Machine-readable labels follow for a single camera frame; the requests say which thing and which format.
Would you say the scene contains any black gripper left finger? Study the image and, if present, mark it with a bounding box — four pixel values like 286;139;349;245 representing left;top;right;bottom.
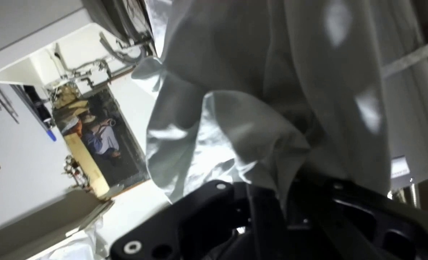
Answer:
111;179;293;260

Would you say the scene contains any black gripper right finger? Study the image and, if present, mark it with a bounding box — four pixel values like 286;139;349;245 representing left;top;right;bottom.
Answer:
291;175;428;260

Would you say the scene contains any white cloth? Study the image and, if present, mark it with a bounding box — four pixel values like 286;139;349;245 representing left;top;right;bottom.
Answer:
132;0;428;204

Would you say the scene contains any blue tipped pole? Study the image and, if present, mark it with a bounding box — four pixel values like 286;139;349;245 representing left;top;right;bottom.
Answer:
43;126;60;143

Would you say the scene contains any white utility sink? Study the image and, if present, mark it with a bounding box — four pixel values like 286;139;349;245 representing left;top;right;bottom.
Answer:
0;0;154;98

